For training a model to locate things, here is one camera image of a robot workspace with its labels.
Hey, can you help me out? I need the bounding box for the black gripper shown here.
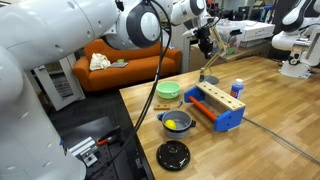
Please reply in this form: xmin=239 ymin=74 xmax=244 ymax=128
xmin=195 ymin=26 xmax=215 ymax=60

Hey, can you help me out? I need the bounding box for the white pillar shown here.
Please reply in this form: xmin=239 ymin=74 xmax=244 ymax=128
xmin=180 ymin=33 xmax=191 ymax=74

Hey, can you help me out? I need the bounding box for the mint green bowl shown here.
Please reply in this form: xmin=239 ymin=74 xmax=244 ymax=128
xmin=155 ymin=80 xmax=182 ymax=100

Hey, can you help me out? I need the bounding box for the white carton box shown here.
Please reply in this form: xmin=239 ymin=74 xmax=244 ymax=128
xmin=237 ymin=20 xmax=276 ymax=43

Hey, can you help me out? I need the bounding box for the blue wooden toy workbench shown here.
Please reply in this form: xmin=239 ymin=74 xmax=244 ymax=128
xmin=183 ymin=81 xmax=247 ymax=133

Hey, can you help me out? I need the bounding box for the brown wooden block with holes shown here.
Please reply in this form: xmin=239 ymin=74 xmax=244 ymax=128
xmin=153 ymin=103 xmax=171 ymax=111

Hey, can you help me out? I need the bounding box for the orange sofa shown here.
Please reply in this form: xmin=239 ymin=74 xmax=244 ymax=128
xmin=72 ymin=38 xmax=183 ymax=93

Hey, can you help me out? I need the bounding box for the yellow lemon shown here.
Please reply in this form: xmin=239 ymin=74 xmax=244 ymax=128
xmin=164 ymin=119 xmax=178 ymax=131

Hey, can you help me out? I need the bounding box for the grey cooking pot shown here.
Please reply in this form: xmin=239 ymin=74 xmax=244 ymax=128
xmin=157 ymin=110 xmax=197 ymax=140

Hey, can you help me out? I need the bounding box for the grey flat book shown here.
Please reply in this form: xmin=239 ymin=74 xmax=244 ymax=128
xmin=107 ymin=61 xmax=130 ymax=69

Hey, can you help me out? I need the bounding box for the black pot lid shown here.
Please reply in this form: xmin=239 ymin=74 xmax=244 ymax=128
xmin=155 ymin=139 xmax=192 ymax=172

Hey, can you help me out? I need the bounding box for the white cloth bag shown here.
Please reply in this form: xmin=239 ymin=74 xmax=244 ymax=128
xmin=88 ymin=52 xmax=112 ymax=72

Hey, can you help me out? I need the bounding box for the black perforated breadboard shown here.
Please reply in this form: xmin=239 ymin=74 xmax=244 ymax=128
xmin=59 ymin=116 xmax=149 ymax=180

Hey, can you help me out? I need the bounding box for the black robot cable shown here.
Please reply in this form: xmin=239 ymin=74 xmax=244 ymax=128
xmin=84 ymin=0 xmax=173 ymax=180

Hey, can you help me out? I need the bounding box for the grey lamp power cable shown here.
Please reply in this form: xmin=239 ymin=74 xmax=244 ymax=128
xmin=241 ymin=115 xmax=320 ymax=165

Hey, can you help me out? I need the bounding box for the orange handled clamp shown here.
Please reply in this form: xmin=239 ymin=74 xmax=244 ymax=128
xmin=95 ymin=125 xmax=123 ymax=147

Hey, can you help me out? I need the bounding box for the white leaning panel frame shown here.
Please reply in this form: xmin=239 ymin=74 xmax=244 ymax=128
xmin=32 ymin=52 xmax=86 ymax=112

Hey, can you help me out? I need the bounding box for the aluminium bracket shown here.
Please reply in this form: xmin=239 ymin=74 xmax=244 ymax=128
xmin=67 ymin=136 xmax=101 ymax=168

